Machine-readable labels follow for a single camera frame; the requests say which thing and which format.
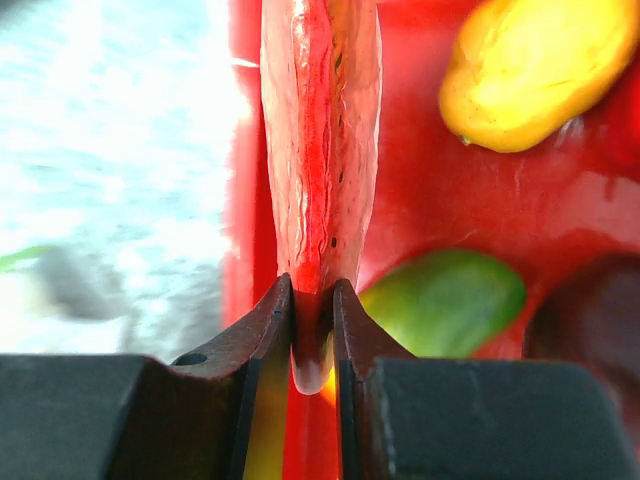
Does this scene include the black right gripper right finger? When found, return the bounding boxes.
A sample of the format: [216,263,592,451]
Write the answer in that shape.
[333,280,639,479]

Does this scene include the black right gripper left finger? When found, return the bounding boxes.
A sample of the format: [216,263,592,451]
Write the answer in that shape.
[1,275,293,480]

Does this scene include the green orange mango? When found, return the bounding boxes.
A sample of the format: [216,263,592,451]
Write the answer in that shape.
[360,248,527,358]

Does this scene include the yellow mango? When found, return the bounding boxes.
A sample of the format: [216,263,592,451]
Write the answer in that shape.
[231,330,339,479]

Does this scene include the dark red apple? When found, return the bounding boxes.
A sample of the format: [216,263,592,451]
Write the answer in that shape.
[523,252,639,404]

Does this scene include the watermelon slice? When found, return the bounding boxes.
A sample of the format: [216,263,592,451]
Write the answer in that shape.
[260,1,383,395]

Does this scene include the red plastic bin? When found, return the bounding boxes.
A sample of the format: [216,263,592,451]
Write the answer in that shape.
[219,0,640,480]

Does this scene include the small yellow orange fruit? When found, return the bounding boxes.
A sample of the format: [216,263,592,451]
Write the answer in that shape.
[439,1,639,153]

